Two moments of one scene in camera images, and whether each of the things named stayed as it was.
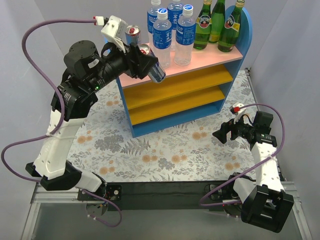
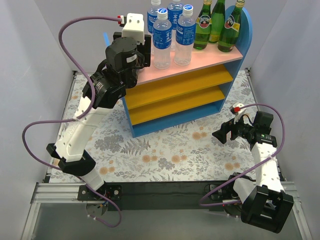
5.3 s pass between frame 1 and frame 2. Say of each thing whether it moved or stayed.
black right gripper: stayed
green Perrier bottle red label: stayed
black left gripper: moved
